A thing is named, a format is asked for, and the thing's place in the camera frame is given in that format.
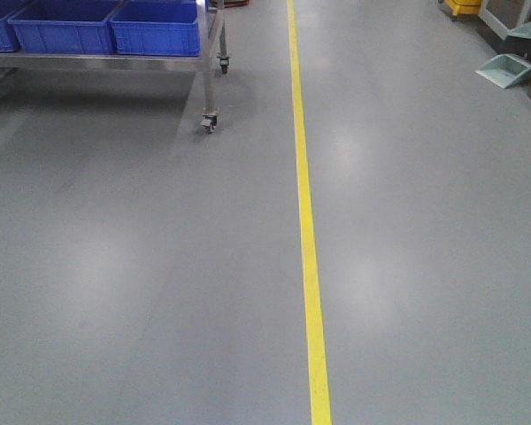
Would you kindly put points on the yellow mop bucket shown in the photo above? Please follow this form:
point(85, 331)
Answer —
point(462, 8)

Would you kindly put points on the steel wheeled cart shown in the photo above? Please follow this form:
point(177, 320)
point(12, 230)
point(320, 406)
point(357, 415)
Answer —
point(213, 44)

